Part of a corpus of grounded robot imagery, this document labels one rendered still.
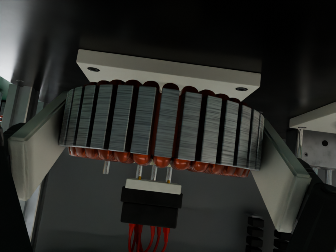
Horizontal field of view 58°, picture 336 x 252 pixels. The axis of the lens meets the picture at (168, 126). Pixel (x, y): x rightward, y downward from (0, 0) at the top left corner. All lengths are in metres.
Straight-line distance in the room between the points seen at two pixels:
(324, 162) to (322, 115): 0.15
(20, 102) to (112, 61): 0.22
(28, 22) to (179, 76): 0.12
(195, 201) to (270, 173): 0.41
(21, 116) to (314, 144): 0.41
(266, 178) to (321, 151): 0.33
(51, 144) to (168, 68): 0.12
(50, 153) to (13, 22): 0.11
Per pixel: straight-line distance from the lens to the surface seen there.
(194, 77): 0.25
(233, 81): 0.25
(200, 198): 0.57
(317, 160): 0.49
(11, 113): 0.44
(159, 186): 0.33
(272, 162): 0.16
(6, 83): 0.55
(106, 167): 0.39
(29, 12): 0.22
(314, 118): 0.37
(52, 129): 0.16
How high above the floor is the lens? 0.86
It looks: 9 degrees down
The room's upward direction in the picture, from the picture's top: 173 degrees counter-clockwise
